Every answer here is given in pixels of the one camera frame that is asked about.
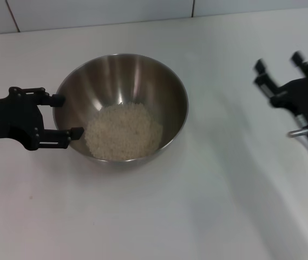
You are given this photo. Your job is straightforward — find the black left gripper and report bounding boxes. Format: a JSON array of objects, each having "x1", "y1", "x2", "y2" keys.
[{"x1": 0, "y1": 86, "x2": 85, "y2": 151}]

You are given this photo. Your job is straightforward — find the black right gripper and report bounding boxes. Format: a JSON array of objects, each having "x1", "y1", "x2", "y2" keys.
[{"x1": 253, "y1": 50, "x2": 308, "y2": 146}]

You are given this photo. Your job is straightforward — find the white rice grains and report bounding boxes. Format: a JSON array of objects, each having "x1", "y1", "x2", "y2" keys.
[{"x1": 84, "y1": 102, "x2": 164, "y2": 160}]

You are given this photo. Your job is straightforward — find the right arm cable with plug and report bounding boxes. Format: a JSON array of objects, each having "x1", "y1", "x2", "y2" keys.
[{"x1": 286, "y1": 128, "x2": 308, "y2": 139}]

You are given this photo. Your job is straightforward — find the stainless steel bowl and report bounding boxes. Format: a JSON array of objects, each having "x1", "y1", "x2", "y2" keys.
[{"x1": 53, "y1": 53, "x2": 189, "y2": 163}]

